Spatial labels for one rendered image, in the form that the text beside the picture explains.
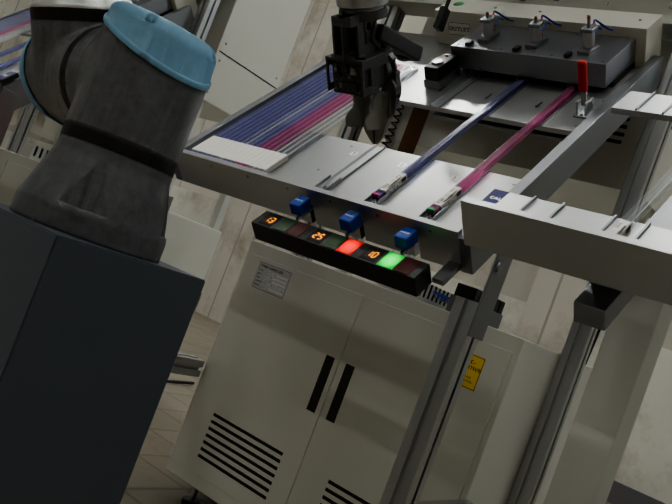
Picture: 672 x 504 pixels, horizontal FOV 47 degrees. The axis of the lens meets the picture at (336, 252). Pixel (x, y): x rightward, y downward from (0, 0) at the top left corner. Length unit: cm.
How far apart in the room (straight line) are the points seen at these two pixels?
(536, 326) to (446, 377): 352
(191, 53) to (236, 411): 110
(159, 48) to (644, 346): 71
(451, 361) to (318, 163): 49
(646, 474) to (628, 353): 360
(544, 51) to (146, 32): 101
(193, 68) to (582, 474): 71
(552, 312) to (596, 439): 354
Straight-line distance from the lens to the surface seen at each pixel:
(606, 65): 156
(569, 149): 138
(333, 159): 145
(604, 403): 111
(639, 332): 111
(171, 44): 77
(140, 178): 76
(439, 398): 115
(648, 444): 469
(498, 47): 167
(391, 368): 154
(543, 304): 466
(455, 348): 114
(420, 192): 130
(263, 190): 142
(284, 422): 167
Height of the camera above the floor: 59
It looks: 2 degrees up
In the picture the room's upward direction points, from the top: 21 degrees clockwise
